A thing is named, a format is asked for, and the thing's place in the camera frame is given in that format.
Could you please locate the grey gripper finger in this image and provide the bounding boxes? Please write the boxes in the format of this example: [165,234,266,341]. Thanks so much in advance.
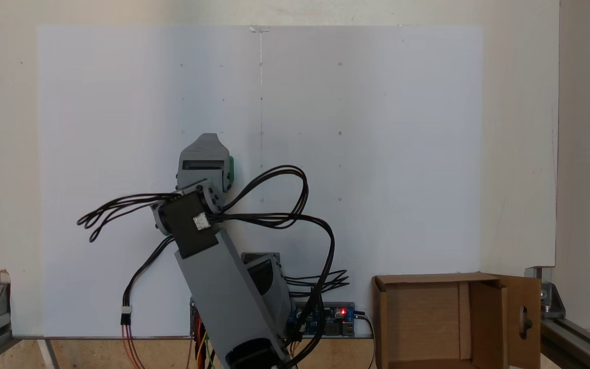
[179,133,230,161]

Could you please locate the small blue circuit board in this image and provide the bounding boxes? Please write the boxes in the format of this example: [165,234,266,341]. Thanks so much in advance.
[190,300,206,340]

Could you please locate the white paper sheet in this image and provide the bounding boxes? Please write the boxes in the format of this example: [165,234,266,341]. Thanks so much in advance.
[36,25,482,339]

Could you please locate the long blue circuit board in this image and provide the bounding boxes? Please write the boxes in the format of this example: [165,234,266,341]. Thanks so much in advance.
[287,302,357,338]

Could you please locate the grey metal strut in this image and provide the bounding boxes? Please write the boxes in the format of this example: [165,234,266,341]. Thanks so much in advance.
[36,338,61,369]

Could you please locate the brown cardboard box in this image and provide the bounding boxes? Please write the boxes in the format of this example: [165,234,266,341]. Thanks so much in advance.
[372,272,542,369]

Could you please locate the black looped cable bundle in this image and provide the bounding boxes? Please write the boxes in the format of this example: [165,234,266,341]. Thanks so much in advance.
[218,165,351,354]

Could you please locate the coloured jumper wires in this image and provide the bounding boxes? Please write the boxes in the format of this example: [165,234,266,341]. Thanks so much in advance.
[193,310,220,369]

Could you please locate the black cable with white connector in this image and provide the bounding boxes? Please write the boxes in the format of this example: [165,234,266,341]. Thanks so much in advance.
[76,193,178,326]

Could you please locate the orange red wire pair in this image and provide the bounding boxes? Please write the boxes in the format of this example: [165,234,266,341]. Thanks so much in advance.
[121,324,145,369]

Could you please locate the black power cable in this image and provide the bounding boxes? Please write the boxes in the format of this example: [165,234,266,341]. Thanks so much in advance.
[354,311,376,369]

